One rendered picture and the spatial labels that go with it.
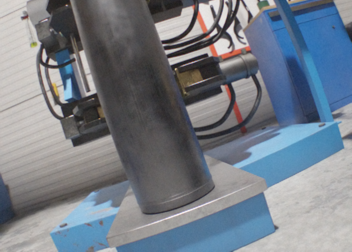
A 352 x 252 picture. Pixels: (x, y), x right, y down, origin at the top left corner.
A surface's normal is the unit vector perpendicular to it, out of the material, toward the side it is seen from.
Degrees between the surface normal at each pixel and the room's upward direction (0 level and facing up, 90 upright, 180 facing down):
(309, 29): 90
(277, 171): 90
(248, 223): 90
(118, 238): 90
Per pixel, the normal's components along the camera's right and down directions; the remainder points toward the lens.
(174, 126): 0.57, -0.23
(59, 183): 0.09, -0.07
